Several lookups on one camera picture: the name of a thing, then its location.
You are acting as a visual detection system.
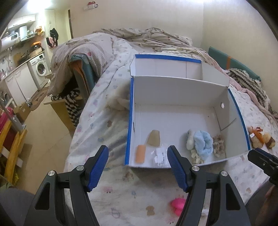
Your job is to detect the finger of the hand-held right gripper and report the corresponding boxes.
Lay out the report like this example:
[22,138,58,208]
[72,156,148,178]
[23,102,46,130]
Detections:
[255,148,278,163]
[248,150,278,175]

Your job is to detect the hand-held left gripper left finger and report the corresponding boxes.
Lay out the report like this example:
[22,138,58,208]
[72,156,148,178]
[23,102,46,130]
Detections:
[25,145,109,226]

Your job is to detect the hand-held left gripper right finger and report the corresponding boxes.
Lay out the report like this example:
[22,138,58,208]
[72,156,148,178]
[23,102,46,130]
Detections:
[167,145,252,226]

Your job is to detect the clear plastic packet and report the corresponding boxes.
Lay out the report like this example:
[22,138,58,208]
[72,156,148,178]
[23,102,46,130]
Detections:
[152,148,168,166]

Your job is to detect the cream scrunchie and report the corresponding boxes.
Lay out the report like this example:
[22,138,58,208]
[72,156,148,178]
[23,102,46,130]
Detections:
[191,149,205,164]

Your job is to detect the pink soft toy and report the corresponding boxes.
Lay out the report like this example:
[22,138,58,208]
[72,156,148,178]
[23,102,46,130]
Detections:
[170,197,187,215]

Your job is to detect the cream soft roll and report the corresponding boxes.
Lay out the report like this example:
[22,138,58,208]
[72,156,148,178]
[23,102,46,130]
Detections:
[187,129,196,150]

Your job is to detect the light blue fluffy scrunchie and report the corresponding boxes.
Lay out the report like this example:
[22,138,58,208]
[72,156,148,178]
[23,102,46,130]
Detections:
[193,130,213,156]

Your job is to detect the orange rectangular sponge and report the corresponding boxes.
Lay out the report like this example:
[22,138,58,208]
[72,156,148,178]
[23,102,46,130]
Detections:
[135,145,146,163]

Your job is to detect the tan cloth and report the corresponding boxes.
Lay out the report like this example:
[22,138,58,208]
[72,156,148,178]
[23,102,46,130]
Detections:
[147,130,161,147]

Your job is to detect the blue cardboard box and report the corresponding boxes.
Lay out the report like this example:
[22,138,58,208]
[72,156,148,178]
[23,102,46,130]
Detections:
[124,54,251,169]

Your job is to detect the person's right hand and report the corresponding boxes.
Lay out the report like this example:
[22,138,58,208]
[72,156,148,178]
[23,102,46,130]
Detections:
[265,185,278,216]

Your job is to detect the brown sushi plush toy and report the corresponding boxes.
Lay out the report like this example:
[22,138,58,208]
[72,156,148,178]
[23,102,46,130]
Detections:
[262,132,276,149]

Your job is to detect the shrimp sushi plush toy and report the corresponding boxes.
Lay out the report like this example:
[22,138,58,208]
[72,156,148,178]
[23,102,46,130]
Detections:
[248,126,266,148]

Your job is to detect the person's right leg grey pants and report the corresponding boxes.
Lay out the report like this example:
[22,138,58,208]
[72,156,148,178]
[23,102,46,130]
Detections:
[244,180,278,226]

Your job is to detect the person's leg grey pants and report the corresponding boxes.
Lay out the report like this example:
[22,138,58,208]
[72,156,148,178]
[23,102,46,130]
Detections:
[0,188,35,226]
[244,180,278,226]

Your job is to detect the pink blanket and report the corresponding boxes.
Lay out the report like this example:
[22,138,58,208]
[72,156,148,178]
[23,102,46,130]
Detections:
[204,56,278,128]

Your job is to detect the black and white striped cloth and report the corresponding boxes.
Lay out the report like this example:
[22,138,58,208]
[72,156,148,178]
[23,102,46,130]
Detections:
[51,89,82,127]

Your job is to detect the cream fluffy cloth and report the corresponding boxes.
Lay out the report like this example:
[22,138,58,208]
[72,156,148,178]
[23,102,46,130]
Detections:
[106,87,131,112]

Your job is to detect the small wooden table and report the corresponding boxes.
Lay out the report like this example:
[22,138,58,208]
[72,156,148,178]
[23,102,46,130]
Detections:
[43,97,83,133]

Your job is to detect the black and cream knitted blanket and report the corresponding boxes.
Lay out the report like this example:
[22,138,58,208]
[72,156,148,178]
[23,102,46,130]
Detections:
[227,68,278,119]

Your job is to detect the yellow wooden chair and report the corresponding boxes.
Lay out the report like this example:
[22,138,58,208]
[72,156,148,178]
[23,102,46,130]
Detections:
[0,119,27,179]

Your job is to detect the person's left leg grey pants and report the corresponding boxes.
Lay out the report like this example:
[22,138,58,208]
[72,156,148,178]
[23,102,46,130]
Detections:
[0,188,35,226]

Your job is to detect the teal bed footboard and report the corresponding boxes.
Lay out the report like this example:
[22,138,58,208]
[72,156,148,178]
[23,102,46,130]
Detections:
[71,54,96,96]

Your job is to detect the red bag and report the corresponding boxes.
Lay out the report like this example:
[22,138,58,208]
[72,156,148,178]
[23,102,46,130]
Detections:
[0,106,14,142]

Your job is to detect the metal pole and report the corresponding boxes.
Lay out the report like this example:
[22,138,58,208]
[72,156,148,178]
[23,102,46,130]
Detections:
[0,99,23,131]

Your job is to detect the teal bed headboard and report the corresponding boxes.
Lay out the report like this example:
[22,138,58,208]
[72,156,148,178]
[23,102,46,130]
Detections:
[208,46,261,81]

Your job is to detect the white kitchen cabinet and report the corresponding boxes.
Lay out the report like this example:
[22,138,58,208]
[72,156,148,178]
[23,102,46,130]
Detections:
[4,64,38,105]

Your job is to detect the white washing machine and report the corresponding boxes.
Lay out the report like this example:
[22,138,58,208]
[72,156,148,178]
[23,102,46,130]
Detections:
[28,54,49,88]

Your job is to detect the beige patterned quilt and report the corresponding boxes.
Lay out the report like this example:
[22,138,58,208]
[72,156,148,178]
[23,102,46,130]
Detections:
[48,28,209,100]

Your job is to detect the black hanging garment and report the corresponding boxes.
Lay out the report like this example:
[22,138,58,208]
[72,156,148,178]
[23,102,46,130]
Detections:
[50,28,59,46]

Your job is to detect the white range hood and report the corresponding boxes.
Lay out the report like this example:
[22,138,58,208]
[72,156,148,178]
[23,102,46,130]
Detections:
[19,26,28,41]

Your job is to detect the white water heater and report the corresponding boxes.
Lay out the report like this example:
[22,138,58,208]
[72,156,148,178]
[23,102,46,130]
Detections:
[0,33,20,49]

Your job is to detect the white wall cabinets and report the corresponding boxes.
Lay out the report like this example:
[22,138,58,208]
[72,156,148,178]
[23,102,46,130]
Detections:
[7,13,36,27]

